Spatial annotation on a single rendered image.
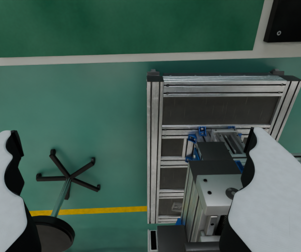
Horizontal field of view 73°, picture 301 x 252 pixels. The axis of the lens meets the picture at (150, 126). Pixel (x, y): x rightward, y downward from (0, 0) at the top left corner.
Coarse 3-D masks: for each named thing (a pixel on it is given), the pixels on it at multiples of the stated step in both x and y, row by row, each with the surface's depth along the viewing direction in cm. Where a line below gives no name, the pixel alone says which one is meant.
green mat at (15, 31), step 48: (0, 0) 42; (48, 0) 42; (96, 0) 43; (144, 0) 43; (192, 0) 43; (240, 0) 44; (0, 48) 47; (48, 48) 47; (96, 48) 48; (144, 48) 48; (192, 48) 48; (240, 48) 49
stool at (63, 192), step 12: (60, 168) 158; (84, 168) 158; (36, 180) 164; (48, 180) 164; (60, 180) 165; (72, 180) 165; (60, 192) 150; (60, 204) 142; (36, 216) 117; (48, 216) 118; (48, 228) 116; (60, 228) 118; (72, 228) 125; (48, 240) 122; (60, 240) 123; (72, 240) 125
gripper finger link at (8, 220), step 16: (0, 144) 9; (16, 144) 10; (0, 160) 8; (16, 160) 10; (0, 176) 7; (16, 176) 8; (0, 192) 7; (16, 192) 8; (0, 208) 6; (16, 208) 6; (0, 224) 6; (16, 224) 6; (32, 224) 7; (0, 240) 5; (16, 240) 6; (32, 240) 6
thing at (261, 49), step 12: (264, 0) 44; (264, 12) 45; (264, 24) 46; (264, 48) 49; (276, 48) 49; (288, 48) 49; (300, 48) 50; (0, 60) 49; (12, 60) 49; (24, 60) 49; (36, 60) 49; (48, 60) 49; (60, 60) 49; (72, 60) 49; (84, 60) 49; (96, 60) 49; (108, 60) 49; (120, 60) 50; (132, 60) 50; (144, 60) 50; (156, 60) 50; (168, 60) 50
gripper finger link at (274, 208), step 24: (264, 144) 9; (264, 168) 8; (288, 168) 8; (240, 192) 7; (264, 192) 7; (288, 192) 7; (240, 216) 6; (264, 216) 6; (288, 216) 6; (240, 240) 6; (264, 240) 6; (288, 240) 6
